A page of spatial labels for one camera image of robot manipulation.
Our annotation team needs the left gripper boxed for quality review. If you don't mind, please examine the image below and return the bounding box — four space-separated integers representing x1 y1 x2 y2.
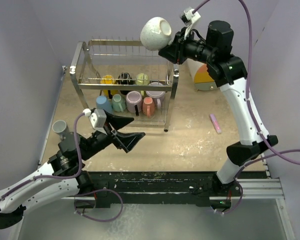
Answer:
80 110 145 161

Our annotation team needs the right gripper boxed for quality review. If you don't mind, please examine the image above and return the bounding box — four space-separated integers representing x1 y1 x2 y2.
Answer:
159 26 216 65

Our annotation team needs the grey speckled mug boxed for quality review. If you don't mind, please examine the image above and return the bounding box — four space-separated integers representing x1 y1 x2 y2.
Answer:
140 17 172 51

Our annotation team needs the teal cup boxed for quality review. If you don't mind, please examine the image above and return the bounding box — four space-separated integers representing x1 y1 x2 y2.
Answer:
111 94 126 112

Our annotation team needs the purple mug black handle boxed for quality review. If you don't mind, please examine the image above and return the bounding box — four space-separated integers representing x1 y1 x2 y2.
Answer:
126 91 143 116

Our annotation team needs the blue cup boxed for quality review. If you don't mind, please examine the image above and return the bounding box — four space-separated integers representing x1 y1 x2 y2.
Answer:
96 95 114 114

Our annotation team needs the salmon pink mug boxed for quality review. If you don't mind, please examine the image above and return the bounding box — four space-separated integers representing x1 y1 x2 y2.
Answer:
142 97 155 118

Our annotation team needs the lime green mug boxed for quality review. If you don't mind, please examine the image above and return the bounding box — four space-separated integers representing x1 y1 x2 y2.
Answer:
135 73 150 86

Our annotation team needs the lilac mug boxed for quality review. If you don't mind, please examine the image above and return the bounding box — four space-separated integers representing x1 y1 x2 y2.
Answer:
146 90 166 109

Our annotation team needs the black mug white interior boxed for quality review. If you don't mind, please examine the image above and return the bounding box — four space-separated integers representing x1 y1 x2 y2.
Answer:
118 72 135 85

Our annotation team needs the yellow mug black handle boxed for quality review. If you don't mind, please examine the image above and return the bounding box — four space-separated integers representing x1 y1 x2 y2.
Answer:
100 75 118 99

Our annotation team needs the metal dish rack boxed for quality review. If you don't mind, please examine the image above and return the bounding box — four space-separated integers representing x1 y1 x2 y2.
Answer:
69 39 179 132

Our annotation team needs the small grey cup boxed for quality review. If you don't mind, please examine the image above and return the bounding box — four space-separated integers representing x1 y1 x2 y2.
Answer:
52 120 69 141

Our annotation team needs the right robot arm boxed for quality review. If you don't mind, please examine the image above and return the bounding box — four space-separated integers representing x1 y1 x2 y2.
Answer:
158 20 279 196

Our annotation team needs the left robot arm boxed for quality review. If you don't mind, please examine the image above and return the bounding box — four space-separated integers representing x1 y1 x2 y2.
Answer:
0 108 146 230

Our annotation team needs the round drawer box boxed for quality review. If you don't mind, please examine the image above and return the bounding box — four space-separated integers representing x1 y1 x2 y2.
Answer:
186 59 217 91

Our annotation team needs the pink tube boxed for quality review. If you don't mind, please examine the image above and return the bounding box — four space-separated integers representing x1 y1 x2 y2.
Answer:
209 113 222 134

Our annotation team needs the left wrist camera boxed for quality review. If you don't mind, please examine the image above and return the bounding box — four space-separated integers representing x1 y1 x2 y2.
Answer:
82 108 107 130

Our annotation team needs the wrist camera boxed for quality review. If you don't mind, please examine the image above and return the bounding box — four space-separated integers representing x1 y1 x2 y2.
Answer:
82 108 107 130
180 7 201 40

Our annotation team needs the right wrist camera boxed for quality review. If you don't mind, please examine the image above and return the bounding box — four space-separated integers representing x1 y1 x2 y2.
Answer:
180 7 201 40

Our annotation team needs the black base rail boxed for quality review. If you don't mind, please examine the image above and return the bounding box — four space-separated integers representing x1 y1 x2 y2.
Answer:
74 170 268 210

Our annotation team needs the aluminium frame rail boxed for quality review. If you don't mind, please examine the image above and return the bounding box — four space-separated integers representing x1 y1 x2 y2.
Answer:
62 178 285 201

